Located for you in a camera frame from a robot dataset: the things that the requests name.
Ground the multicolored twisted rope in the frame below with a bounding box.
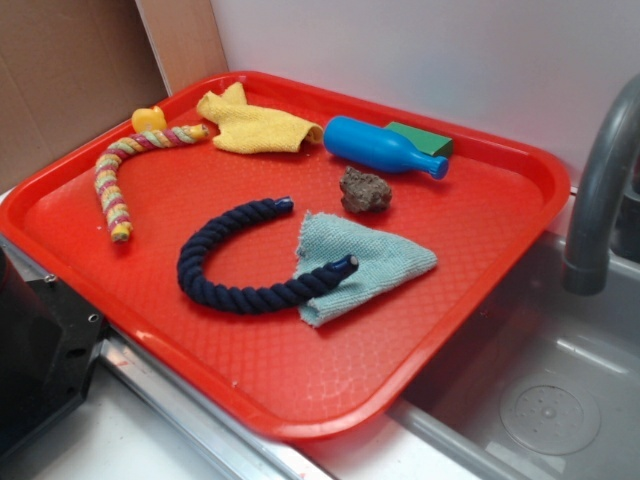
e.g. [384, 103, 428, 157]
[94, 123, 211, 244]

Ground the blue plastic bottle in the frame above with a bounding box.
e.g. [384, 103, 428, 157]
[323, 116, 449, 180]

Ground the light blue cloth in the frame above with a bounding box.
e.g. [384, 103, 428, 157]
[296, 212, 438, 328]

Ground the yellow rubber duck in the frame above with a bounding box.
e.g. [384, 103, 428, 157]
[131, 106, 167, 133]

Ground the yellow cloth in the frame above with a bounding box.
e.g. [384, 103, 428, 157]
[196, 82, 324, 155]

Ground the red plastic tray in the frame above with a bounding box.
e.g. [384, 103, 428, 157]
[1, 72, 570, 440]

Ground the brown rock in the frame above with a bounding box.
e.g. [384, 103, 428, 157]
[339, 166, 393, 213]

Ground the green wooden block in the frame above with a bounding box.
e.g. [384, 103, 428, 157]
[385, 122, 454, 158]

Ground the dark blue twisted rope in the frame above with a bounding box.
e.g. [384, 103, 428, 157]
[176, 196, 360, 316]

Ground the brown cardboard panel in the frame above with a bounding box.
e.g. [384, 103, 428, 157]
[1, 1, 228, 191]

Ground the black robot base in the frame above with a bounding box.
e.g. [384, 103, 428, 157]
[1, 253, 106, 460]

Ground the grey toy faucet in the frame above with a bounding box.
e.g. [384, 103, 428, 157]
[562, 76, 639, 296]

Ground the grey toy sink basin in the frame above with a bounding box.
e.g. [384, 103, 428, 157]
[391, 234, 639, 479]

